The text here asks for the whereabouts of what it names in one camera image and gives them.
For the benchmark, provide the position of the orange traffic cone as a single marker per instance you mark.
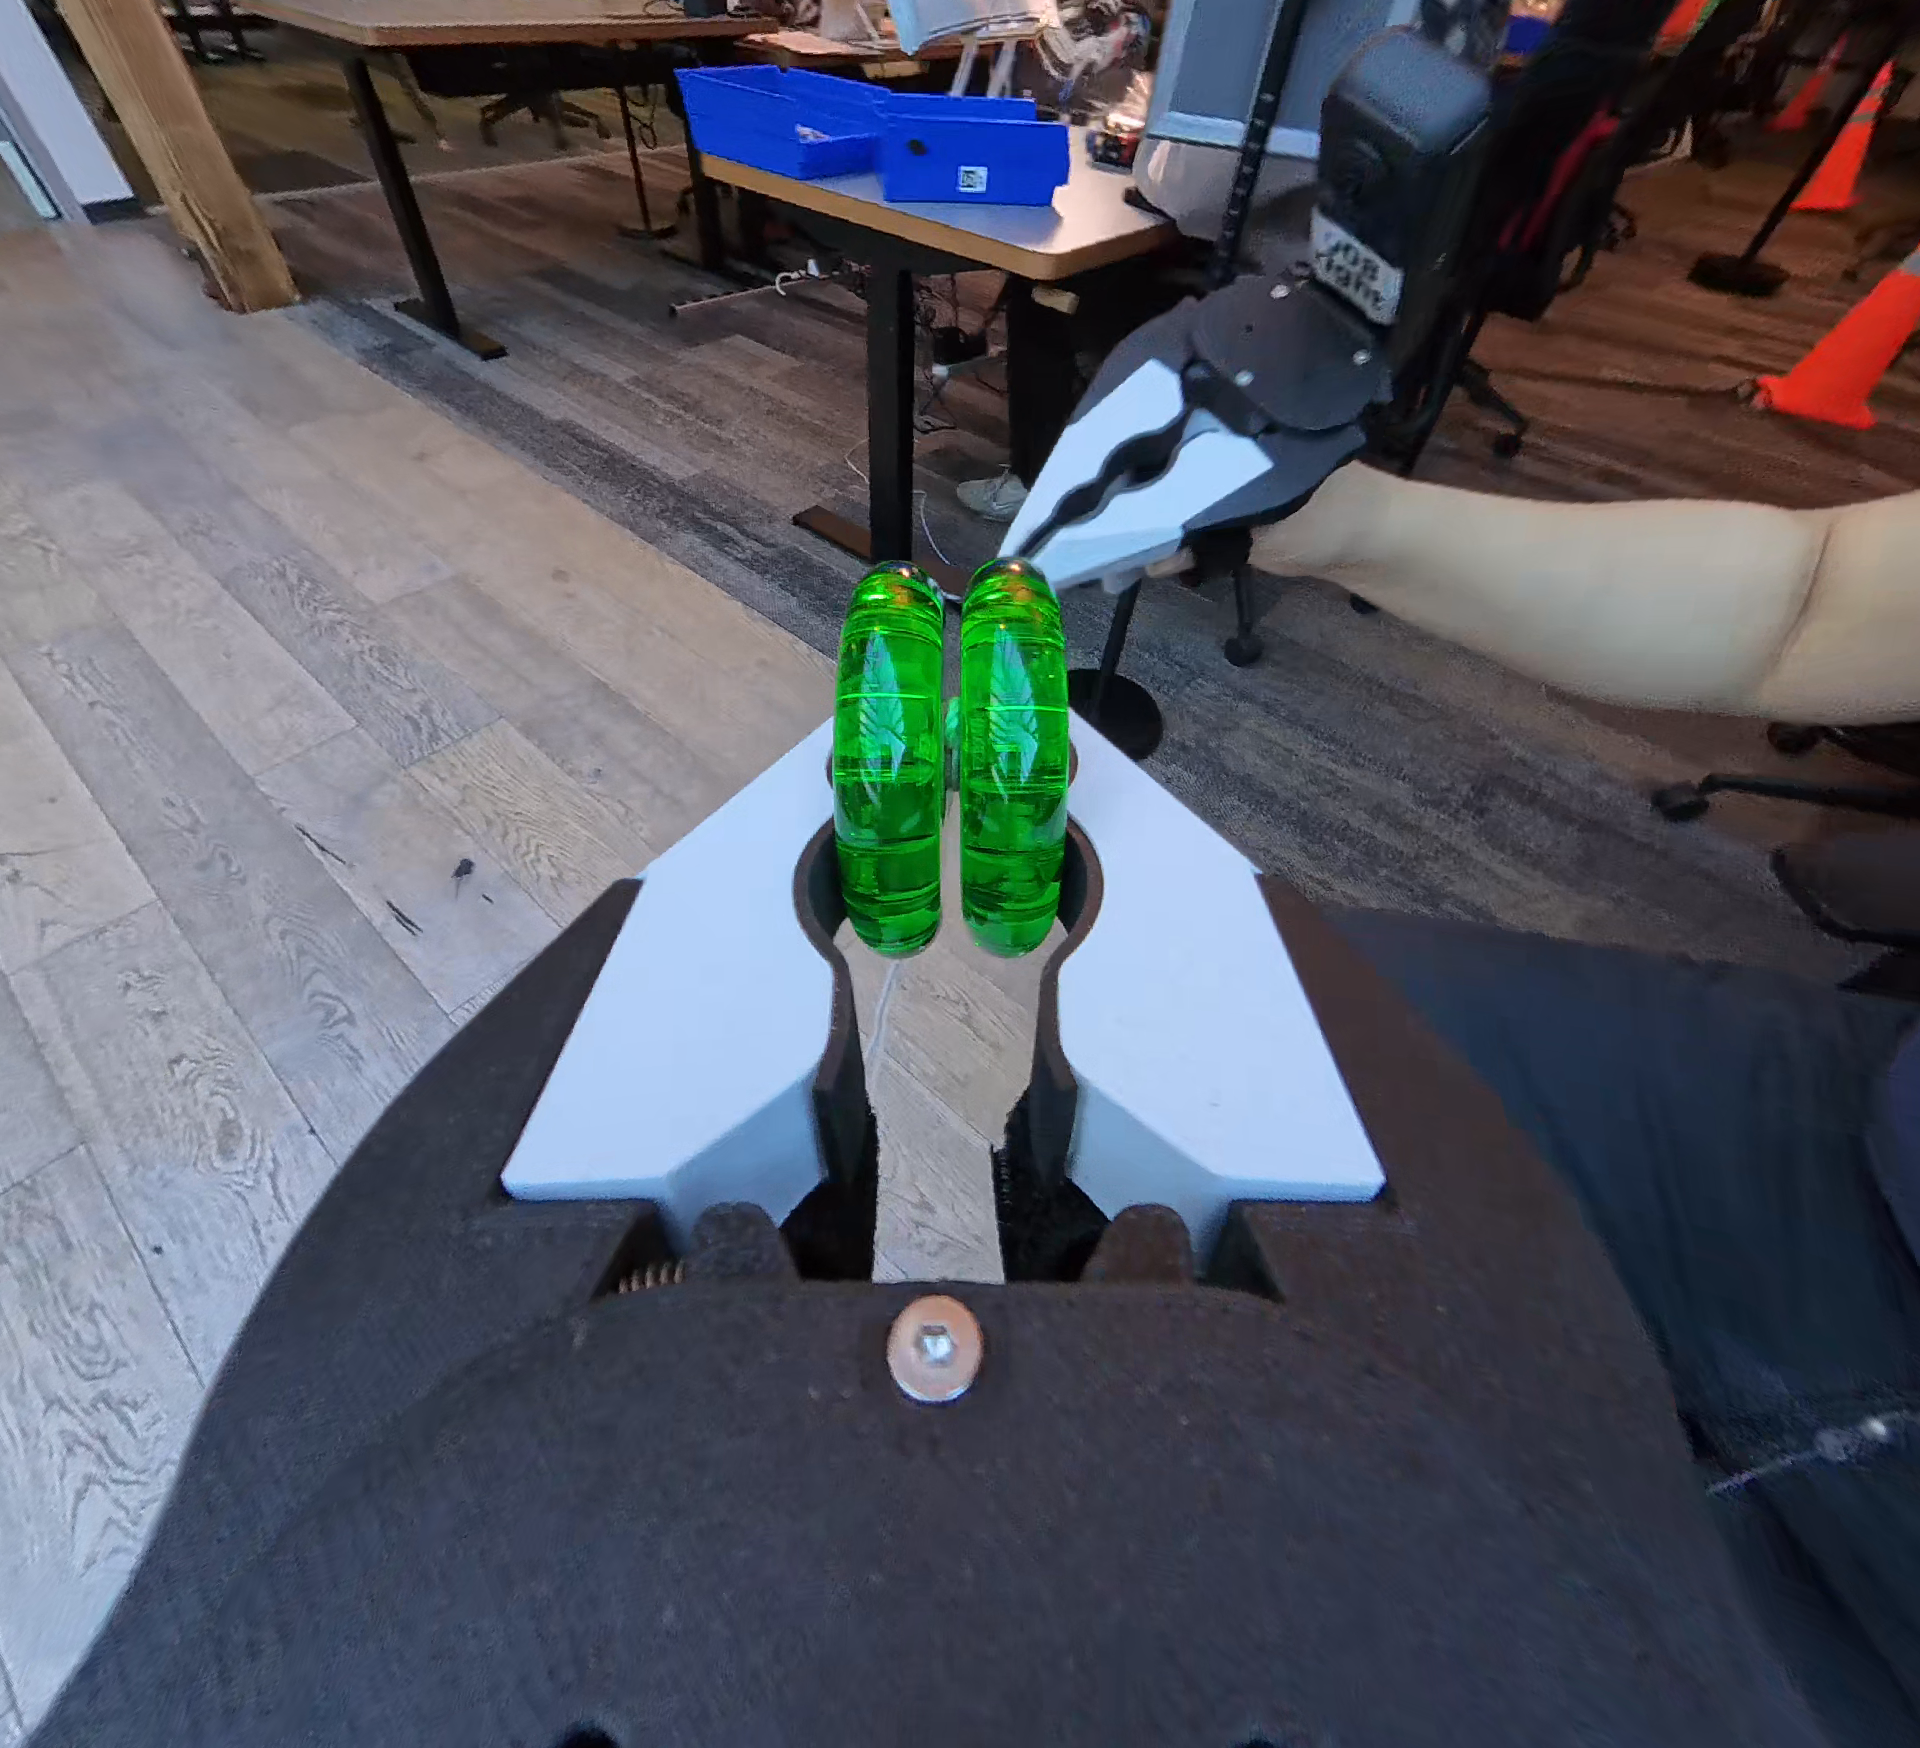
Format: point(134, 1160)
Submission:
point(1852, 353)
point(1847, 144)

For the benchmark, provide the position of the another person's forearm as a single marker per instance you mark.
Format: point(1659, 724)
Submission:
point(1185, 181)

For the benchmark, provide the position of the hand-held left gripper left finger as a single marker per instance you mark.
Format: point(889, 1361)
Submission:
point(705, 1027)

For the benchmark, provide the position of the white table with wooden edge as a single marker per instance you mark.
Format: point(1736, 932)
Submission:
point(1037, 226)

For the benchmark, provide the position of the wooden top table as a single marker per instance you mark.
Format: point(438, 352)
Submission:
point(497, 16)

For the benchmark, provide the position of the plain blue bin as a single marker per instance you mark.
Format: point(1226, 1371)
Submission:
point(780, 122)

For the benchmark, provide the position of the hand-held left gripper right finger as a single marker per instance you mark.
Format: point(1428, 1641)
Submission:
point(1200, 1027)

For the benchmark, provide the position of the black office chair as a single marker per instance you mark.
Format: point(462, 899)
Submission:
point(1576, 157)
point(1852, 862)

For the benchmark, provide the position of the person's right forearm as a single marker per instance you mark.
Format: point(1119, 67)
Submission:
point(1576, 593)

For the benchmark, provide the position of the wooden post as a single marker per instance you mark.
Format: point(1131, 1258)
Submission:
point(150, 70)

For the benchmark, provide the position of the green transparent yoyo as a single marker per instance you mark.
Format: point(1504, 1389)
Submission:
point(893, 757)

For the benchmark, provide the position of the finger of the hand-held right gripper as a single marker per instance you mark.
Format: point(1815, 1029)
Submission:
point(1102, 427)
point(1172, 505)

